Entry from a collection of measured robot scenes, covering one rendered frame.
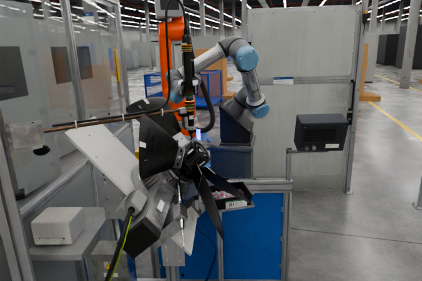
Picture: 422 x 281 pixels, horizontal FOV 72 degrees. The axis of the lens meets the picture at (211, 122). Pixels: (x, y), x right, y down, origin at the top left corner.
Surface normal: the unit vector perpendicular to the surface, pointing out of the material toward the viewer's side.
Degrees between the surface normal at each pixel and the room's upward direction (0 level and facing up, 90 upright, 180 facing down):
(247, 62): 111
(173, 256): 90
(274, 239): 90
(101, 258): 90
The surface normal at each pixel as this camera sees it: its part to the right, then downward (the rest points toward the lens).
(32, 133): 0.54, 0.20
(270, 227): -0.04, 0.25
